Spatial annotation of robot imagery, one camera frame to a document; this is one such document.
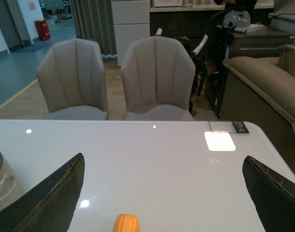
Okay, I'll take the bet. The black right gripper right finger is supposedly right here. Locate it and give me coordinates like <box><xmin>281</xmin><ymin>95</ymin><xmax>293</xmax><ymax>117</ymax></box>
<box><xmin>242</xmin><ymin>156</ymin><xmax>295</xmax><ymax>232</ymax></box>

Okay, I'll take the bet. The grey curtain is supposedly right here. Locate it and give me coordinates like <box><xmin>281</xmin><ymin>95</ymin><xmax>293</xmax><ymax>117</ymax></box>
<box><xmin>69</xmin><ymin>0</ymin><xmax>117</xmax><ymax>56</ymax></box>

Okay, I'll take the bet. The beige electric cooking pot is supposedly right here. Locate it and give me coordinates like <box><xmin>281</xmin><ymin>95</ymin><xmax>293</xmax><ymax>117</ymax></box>
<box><xmin>0</xmin><ymin>152</ymin><xmax>24</xmax><ymax>211</ymax></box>

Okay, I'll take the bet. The beige chair right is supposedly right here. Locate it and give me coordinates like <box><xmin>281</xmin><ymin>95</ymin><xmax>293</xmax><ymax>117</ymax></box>
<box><xmin>120</xmin><ymin>36</ymin><xmax>195</xmax><ymax>121</ymax></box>

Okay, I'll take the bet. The beige chair left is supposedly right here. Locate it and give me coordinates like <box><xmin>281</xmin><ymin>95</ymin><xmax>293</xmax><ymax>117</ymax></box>
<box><xmin>36</xmin><ymin>39</ymin><xmax>109</xmax><ymax>120</ymax></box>

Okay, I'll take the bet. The table label sticker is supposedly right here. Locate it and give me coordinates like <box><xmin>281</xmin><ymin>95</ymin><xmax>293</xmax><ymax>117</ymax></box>
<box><xmin>209</xmin><ymin>121</ymin><xmax>249</xmax><ymax>133</ymax></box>

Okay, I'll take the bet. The beige sofa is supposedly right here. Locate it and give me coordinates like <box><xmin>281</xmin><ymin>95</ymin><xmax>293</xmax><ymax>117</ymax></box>
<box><xmin>223</xmin><ymin>44</ymin><xmax>295</xmax><ymax>133</ymax></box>

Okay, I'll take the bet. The beige chair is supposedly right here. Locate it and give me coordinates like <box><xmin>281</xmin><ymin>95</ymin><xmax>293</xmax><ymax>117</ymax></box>
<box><xmin>120</xmin><ymin>36</ymin><xmax>195</xmax><ymax>121</ymax></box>
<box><xmin>36</xmin><ymin>39</ymin><xmax>109</xmax><ymax>120</ymax></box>

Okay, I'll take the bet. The red fire extinguisher box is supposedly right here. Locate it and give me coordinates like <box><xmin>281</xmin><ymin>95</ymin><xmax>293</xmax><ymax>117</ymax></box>
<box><xmin>34</xmin><ymin>20</ymin><xmax>51</xmax><ymax>41</ymax></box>

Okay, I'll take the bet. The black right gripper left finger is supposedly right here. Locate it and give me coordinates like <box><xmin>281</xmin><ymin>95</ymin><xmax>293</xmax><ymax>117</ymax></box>
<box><xmin>0</xmin><ymin>153</ymin><xmax>85</xmax><ymax>232</ymax></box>

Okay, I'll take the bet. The yellow corn cob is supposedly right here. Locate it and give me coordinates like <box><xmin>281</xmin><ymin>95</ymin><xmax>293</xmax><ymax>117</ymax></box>
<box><xmin>113</xmin><ymin>214</ymin><xmax>140</xmax><ymax>232</ymax></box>

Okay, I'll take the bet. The dark grey cabinet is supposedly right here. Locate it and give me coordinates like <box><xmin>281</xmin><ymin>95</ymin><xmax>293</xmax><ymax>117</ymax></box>
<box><xmin>205</xmin><ymin>25</ymin><xmax>295</xmax><ymax>117</ymax></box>

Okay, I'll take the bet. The grey helmet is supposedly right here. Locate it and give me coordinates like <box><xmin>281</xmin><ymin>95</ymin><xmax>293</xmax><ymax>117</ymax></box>
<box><xmin>222</xmin><ymin>10</ymin><xmax>251</xmax><ymax>29</ymax></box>

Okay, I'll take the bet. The white drawer cabinet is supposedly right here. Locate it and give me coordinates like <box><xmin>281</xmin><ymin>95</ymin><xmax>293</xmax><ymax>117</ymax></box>
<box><xmin>111</xmin><ymin>0</ymin><xmax>150</xmax><ymax>66</ymax></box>

